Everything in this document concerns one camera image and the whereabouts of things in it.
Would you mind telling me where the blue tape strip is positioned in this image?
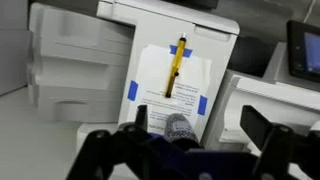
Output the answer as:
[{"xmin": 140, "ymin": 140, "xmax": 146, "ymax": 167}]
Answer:
[
  {"xmin": 127, "ymin": 80, "xmax": 139, "ymax": 102},
  {"xmin": 197, "ymin": 95, "xmax": 208, "ymax": 117},
  {"xmin": 169, "ymin": 44, "xmax": 194, "ymax": 58}
]

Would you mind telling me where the yellow pen with white tip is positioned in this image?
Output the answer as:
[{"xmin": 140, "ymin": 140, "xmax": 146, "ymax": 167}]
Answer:
[{"xmin": 164, "ymin": 32, "xmax": 188, "ymax": 99}]

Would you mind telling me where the white shelf unit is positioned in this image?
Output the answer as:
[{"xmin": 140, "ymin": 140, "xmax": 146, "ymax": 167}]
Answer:
[{"xmin": 27, "ymin": 2, "xmax": 135, "ymax": 124}]

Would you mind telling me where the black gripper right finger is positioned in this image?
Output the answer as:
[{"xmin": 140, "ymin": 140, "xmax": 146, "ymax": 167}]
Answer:
[{"xmin": 239, "ymin": 104, "xmax": 320, "ymax": 180}]

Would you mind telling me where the black tablet screen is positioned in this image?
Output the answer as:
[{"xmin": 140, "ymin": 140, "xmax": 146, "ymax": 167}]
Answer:
[{"xmin": 286, "ymin": 19, "xmax": 320, "ymax": 84}]

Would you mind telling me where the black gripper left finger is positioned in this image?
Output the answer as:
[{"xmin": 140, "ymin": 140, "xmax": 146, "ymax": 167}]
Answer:
[{"xmin": 65, "ymin": 104, "xmax": 174, "ymax": 180}]

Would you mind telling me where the white office printer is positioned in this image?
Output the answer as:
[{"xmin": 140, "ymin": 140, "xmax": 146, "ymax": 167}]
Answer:
[{"xmin": 76, "ymin": 0, "xmax": 320, "ymax": 180}]

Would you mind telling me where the white printed paper sheet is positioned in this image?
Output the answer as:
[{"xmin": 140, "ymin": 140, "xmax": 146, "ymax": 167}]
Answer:
[{"xmin": 127, "ymin": 44, "xmax": 214, "ymax": 138}]

